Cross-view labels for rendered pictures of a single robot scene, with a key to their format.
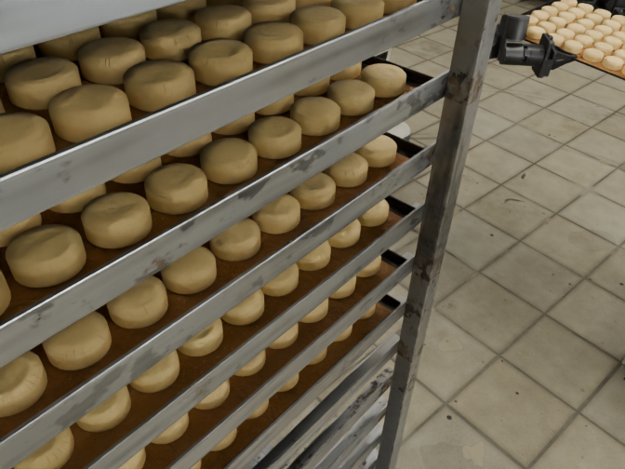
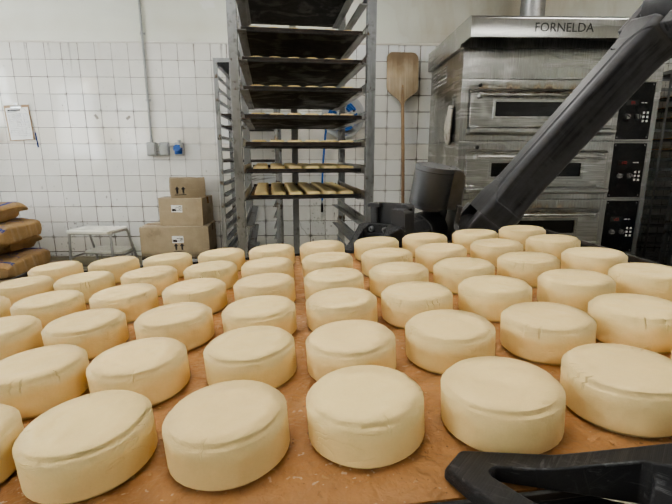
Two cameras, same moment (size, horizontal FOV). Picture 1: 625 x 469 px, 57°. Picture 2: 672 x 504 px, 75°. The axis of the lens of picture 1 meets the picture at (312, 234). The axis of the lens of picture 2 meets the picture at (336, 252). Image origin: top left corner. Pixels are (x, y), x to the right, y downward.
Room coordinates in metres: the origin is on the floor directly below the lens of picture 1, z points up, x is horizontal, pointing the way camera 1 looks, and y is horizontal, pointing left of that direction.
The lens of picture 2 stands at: (1.84, -1.09, 1.10)
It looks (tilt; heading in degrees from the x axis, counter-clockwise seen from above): 13 degrees down; 131
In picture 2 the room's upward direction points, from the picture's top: straight up
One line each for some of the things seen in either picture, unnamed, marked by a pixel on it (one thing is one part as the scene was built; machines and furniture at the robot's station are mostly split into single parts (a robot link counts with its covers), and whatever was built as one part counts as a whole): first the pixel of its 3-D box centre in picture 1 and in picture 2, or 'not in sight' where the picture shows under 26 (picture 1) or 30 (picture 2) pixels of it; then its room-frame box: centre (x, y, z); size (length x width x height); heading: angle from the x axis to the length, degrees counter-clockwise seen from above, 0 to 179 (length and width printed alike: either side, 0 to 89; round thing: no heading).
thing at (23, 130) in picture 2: not in sight; (20, 125); (-3.19, 0.19, 1.37); 0.27 x 0.02 x 0.40; 43
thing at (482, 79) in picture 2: not in sight; (531, 166); (0.60, 2.87, 1.01); 1.56 x 1.20 x 2.01; 43
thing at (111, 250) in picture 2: not in sight; (105, 251); (-2.37, 0.50, 0.23); 0.45 x 0.45 x 0.46; 35
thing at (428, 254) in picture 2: (565, 34); (440, 257); (1.64, -0.70, 1.00); 0.05 x 0.05 x 0.02
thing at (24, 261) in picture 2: not in sight; (8, 262); (-2.72, -0.17, 0.19); 0.72 x 0.42 x 0.15; 137
